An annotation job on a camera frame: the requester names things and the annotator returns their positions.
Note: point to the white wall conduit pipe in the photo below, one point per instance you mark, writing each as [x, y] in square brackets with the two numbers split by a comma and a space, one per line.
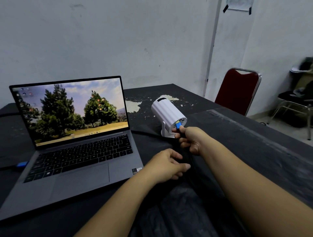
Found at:
[212, 48]

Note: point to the person's left hand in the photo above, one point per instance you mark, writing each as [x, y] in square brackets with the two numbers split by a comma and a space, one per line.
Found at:
[163, 168]

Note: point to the paper taped with black tape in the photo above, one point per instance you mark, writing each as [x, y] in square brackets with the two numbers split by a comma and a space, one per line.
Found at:
[239, 5]

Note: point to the dark bag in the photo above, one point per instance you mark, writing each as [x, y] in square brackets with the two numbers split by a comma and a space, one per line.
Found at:
[307, 64]

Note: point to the white mini projector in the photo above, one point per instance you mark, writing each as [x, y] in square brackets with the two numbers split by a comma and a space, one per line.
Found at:
[166, 110]

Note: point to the person's right hand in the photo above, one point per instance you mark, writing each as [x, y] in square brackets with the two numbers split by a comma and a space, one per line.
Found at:
[194, 140]

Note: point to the person's left forearm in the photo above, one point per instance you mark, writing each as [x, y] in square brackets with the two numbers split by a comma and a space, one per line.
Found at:
[117, 210]

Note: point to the black plastic table cover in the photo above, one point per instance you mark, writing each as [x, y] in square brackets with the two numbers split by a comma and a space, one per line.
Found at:
[244, 146]

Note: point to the red metal-framed chair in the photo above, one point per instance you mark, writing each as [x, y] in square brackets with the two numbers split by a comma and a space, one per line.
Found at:
[234, 92]

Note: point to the black metal-framed chair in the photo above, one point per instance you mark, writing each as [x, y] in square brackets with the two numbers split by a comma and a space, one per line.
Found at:
[293, 96]

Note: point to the grey laptop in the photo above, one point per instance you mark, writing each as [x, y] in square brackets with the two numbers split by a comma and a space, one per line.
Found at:
[85, 171]

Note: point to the person's right forearm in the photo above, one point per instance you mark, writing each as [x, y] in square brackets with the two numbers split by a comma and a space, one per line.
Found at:
[256, 190]

